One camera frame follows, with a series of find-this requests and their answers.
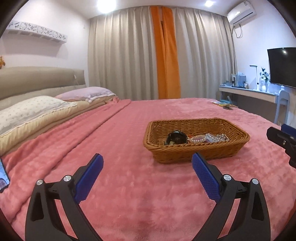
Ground black watch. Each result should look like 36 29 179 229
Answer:
165 131 188 145

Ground white desk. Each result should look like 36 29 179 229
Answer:
219 85 277 120

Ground white chair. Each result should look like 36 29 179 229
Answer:
273 85 290 124

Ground white flower vase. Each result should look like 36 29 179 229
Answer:
259 67 270 92

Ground smartphone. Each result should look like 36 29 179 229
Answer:
0 160 10 193

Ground items on bed corner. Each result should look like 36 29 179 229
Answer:
211 96 237 110

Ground black television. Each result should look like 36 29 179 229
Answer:
267 47 296 88

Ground white desk lamp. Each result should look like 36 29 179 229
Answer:
250 65 259 91

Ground beige quilt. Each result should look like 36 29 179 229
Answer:
1 96 119 156

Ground brown wicker basket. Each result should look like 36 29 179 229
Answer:
143 118 250 164

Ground white dotted pillow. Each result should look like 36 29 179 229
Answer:
1 96 77 135

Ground white air conditioner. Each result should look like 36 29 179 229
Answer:
227 1 256 26

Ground pink pillow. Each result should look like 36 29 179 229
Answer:
56 86 115 103

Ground orange curtain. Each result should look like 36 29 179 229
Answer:
150 6 181 99

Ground beige padded headboard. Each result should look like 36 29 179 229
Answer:
1 67 86 110

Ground beige curtain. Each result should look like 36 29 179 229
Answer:
88 6 237 100

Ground silver chain necklace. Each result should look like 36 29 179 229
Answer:
207 133 230 142

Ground white wall shelf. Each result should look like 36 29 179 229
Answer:
5 20 68 44

